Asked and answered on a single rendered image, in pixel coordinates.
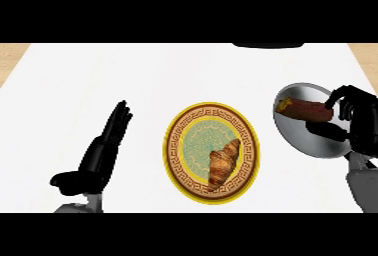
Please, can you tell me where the black object at edge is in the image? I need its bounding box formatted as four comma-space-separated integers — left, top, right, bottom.
230, 42, 305, 50

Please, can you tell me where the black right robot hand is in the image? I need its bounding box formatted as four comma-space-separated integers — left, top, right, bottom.
303, 84, 378, 159

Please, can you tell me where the silver round pan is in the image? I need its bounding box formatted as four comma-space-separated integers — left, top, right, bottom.
271, 82, 355, 160

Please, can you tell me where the brown croissant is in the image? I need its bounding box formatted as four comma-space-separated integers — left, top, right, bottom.
206, 138, 241, 193

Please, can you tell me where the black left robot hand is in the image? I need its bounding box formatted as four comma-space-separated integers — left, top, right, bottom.
48, 99, 134, 197

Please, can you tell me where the yellow patterned oval plate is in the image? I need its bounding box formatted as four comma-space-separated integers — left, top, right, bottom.
162, 101, 261, 206

